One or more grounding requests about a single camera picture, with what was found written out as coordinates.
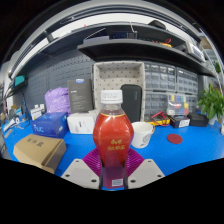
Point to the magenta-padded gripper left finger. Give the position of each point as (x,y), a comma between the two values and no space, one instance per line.
(80,173)

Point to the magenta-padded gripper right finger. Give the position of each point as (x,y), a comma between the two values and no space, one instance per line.
(146,172)

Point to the red drink bottle white cap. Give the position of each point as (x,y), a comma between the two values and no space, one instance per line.
(113,140)

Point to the white mug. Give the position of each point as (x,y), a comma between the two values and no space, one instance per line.
(141,134)

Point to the flat round red coaster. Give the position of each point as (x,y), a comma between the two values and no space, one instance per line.
(174,138)

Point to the brown cardboard box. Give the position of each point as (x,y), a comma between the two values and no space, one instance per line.
(39,151)

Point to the white cardboard box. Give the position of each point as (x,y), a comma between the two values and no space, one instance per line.
(82,122)

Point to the red yellow multimeter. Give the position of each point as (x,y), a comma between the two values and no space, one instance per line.
(159,119)

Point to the blue cardboard box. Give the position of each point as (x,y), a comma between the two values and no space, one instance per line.
(50,125)

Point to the small black box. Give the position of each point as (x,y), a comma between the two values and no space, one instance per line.
(179,121)

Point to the black zippered case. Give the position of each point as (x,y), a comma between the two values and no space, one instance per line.
(131,101)

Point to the black pouch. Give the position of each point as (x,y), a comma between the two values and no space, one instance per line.
(198,119)

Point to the small white box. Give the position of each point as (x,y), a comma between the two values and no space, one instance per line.
(36,112)

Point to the colourful parts organizer box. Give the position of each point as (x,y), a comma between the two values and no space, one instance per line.
(178,104)

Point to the purple plastic bag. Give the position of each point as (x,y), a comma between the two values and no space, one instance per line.
(57,100)

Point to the dark grey upright box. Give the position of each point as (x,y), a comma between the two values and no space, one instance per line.
(80,96)

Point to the grey drawer organizer cabinet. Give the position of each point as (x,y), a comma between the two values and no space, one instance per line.
(170,85)

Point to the green potted plant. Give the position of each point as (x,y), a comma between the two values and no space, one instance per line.
(210,101)

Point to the black overhead shelf unit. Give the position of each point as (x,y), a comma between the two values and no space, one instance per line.
(133,46)

